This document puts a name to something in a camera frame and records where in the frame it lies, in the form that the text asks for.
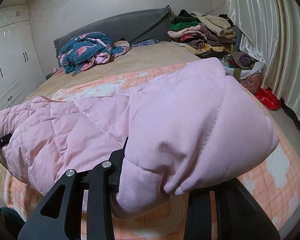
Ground tan bed sheet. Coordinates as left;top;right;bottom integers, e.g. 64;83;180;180
0;41;203;205

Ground shiny cream curtain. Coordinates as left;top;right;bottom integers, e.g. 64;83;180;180
226;0;300;121

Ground floral bag of clothes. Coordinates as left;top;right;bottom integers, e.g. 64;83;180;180
221;52;264;94

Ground blue flamingo duvet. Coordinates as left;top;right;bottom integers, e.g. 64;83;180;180
58;32;130;75

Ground pink quilted jacket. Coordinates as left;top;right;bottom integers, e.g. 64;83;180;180
0;58;279;219

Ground grey headboard cushion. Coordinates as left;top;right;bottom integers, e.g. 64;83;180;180
54;6;172;54

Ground red plastic bag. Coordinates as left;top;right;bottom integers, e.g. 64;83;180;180
255;87;281;111

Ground pile of folded clothes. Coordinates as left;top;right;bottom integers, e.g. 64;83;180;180
167;9;242;58

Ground orange white bear blanket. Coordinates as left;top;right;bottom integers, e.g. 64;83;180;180
0;63;300;239

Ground white wardrobe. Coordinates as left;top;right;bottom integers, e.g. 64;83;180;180
0;4;46;111

